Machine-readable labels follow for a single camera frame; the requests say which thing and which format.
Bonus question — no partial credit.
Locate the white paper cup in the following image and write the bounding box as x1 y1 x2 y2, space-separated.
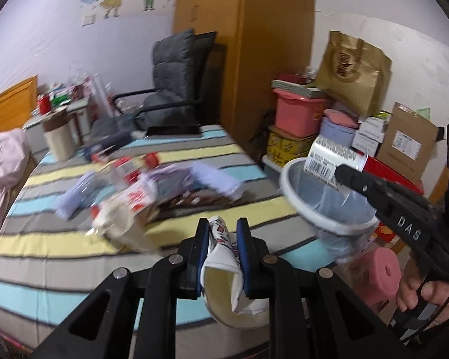
200 216 269 329

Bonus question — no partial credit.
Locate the red white snack package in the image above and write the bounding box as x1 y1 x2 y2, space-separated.
92 181 158 252

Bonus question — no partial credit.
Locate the clear plastic water bottle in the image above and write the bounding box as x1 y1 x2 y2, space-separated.
97 152 160 191

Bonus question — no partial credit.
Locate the white trash bin with liner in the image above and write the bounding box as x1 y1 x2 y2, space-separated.
280 157 379 263

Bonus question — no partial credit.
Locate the person's right hand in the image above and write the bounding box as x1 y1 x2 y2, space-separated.
396 257 449 327

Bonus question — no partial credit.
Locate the red gift box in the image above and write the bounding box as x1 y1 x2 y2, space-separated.
364 156 424 243

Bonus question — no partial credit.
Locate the stack of white boxes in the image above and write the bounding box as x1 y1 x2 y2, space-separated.
351 113 391 157

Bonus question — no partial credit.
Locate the brown cardboard box with label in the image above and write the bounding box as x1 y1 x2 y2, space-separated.
376 102 440 184

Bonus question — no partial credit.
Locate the light blue round container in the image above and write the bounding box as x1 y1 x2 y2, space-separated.
319 109 358 147

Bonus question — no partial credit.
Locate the pink plastic stool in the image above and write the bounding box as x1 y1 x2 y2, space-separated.
349 247 401 307

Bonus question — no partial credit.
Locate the striped bed sheet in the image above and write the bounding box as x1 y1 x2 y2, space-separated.
0 126 330 348

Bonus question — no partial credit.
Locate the yellow patterned box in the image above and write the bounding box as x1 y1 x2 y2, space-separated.
267 126 317 167

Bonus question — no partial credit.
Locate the pink plastic storage box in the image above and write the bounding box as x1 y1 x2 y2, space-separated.
273 88 332 138

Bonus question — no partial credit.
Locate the striped flat gift box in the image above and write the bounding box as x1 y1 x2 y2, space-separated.
271 80 327 99

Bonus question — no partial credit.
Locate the gold paper gift bag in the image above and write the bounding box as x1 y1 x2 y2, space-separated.
314 31 392 117

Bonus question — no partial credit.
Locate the black tablet on bed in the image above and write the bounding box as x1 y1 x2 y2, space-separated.
147 124 201 136

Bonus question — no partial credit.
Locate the dark blue case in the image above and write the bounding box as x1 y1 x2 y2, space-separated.
83 131 133 161

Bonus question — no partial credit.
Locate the beige brown lidded cup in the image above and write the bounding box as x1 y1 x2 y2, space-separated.
41 106 75 162

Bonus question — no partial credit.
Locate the white bedside cabinet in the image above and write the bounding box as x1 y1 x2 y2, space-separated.
22 97 91 163

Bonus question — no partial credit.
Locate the grey cushioned office chair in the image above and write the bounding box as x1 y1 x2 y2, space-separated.
112 28 217 130

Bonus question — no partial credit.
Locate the wooden wardrobe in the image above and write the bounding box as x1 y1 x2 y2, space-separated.
173 0 315 153

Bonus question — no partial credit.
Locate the pink blanket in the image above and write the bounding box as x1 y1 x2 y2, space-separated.
0 128 31 230

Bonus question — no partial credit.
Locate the wooden headboard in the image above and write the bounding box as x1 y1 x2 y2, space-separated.
0 75 38 133

